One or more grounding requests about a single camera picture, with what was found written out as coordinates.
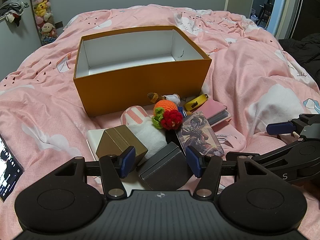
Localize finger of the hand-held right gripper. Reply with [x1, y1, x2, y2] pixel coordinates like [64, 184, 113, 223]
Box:
[226, 140, 304, 171]
[266, 114, 320, 142]

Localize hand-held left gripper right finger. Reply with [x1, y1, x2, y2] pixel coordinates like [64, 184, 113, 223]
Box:
[185, 145, 269, 198]

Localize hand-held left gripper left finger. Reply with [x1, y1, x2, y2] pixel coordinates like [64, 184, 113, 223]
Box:
[54, 146, 137, 198]

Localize gold gift box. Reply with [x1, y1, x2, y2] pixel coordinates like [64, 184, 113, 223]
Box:
[96, 124, 149, 164]

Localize white box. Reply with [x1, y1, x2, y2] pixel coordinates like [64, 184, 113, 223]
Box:
[86, 129, 143, 195]

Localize orange cardboard box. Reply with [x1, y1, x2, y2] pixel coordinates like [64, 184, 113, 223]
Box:
[73, 25, 212, 117]

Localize dark grey box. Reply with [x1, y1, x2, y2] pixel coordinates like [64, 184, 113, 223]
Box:
[136, 142, 194, 190]

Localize white pink striped plush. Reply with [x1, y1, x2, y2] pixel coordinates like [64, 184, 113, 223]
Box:
[121, 106, 168, 160]

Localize illustrated card pack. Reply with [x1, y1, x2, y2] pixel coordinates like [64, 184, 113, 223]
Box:
[175, 111, 225, 158]

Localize red crochet flower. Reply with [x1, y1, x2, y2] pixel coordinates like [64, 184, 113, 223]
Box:
[152, 107, 183, 130]

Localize pink card holder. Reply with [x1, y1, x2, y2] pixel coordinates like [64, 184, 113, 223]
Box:
[200, 99, 232, 127]

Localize orange crochet fruit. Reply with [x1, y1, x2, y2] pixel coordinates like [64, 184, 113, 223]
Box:
[153, 99, 178, 117]

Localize small doll figurine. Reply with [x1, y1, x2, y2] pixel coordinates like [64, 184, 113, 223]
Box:
[147, 92, 181, 105]

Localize black cloth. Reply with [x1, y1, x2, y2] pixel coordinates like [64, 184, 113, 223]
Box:
[279, 32, 320, 68]

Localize pink printed blanket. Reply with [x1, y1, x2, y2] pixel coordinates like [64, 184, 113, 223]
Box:
[0, 4, 320, 240]

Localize smartphone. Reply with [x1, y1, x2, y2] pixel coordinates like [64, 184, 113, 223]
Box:
[0, 135, 24, 202]

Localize dark wooden chair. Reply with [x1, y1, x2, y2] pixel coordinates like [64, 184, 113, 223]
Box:
[259, 0, 275, 27]

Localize hanging plush toy organizer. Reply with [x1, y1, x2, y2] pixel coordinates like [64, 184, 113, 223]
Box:
[29, 0, 58, 46]

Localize grey clothes on hanger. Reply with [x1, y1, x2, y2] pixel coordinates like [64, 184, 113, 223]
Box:
[0, 0, 30, 27]

